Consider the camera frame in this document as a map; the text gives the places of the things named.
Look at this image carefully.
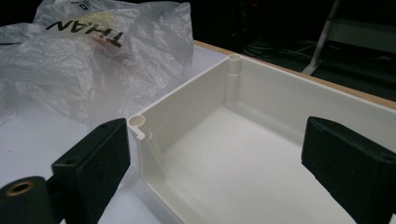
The white metal stand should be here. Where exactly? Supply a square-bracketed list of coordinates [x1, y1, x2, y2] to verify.
[301, 0, 396, 77]

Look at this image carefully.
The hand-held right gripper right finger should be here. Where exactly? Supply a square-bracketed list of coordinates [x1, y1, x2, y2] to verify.
[301, 116, 396, 224]

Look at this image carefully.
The bundle of floor cables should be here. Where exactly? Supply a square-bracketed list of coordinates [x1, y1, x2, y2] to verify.
[241, 38, 318, 62]

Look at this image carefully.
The clear plastic bag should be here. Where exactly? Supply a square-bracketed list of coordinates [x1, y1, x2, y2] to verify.
[0, 0, 195, 129]

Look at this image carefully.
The white plastic box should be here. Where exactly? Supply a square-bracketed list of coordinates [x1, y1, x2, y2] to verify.
[127, 53, 396, 224]

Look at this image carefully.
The yellow packet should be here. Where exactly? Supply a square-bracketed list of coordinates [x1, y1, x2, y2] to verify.
[78, 10, 125, 32]

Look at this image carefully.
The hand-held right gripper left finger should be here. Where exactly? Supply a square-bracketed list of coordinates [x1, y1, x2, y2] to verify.
[50, 118, 132, 224]

